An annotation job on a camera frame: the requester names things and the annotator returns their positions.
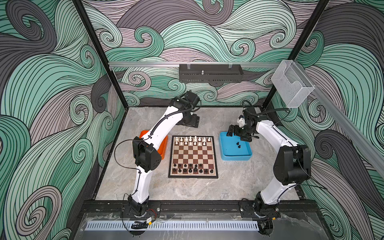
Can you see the black perforated wall tray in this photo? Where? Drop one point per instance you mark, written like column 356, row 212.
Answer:
column 214, row 74

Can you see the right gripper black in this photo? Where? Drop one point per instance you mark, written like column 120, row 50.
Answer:
column 236, row 132

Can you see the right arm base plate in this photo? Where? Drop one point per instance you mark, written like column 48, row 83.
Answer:
column 258, row 210

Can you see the aluminium rail wall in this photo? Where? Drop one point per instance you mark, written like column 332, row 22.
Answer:
column 152, row 64
column 353, row 108

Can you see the clear plastic wall holder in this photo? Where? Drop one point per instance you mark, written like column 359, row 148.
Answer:
column 292, row 83

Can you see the aluminium rail right wall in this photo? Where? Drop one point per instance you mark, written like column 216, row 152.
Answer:
column 353, row 108

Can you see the folding chess board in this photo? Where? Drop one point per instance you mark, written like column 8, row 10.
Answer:
column 193, row 157

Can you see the white slotted cable duct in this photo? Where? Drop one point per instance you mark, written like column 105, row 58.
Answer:
column 175, row 226

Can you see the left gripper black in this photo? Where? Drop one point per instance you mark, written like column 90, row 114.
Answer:
column 194, row 122

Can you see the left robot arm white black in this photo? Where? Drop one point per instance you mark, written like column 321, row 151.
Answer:
column 181, row 111

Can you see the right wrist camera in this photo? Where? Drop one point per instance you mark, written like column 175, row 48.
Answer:
column 241, row 122

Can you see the orange plastic tray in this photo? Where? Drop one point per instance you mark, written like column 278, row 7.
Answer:
column 163, row 146

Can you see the blue plastic tray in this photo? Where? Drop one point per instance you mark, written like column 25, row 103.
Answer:
column 230, row 151

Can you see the aluminium rail back wall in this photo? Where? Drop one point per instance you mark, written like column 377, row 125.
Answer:
column 152, row 64

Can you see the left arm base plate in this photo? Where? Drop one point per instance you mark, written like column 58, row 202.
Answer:
column 150, row 209

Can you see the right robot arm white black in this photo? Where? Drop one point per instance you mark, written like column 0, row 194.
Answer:
column 293, row 161

